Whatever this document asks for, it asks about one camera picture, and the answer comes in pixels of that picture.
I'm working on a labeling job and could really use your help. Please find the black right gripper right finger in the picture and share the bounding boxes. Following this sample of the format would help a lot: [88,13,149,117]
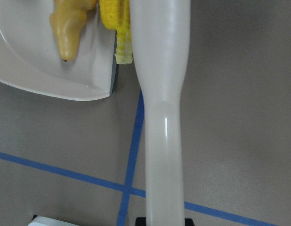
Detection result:
[135,217,194,226]

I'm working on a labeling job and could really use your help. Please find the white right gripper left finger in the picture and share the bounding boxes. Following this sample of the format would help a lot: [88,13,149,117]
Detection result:
[27,214,118,226]

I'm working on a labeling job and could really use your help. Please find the beige plastic dustpan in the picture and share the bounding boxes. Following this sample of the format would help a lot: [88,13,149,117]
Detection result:
[0,0,116,101]

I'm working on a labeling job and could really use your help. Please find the beige hand brush black bristles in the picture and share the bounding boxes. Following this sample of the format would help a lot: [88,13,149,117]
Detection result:
[130,0,191,226]

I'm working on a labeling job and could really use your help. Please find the yellow toy ginger root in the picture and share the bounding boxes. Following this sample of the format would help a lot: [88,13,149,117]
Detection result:
[49,0,97,61]

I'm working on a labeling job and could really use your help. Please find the yellow toy corn cob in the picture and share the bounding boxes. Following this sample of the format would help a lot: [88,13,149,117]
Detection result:
[99,0,133,65]

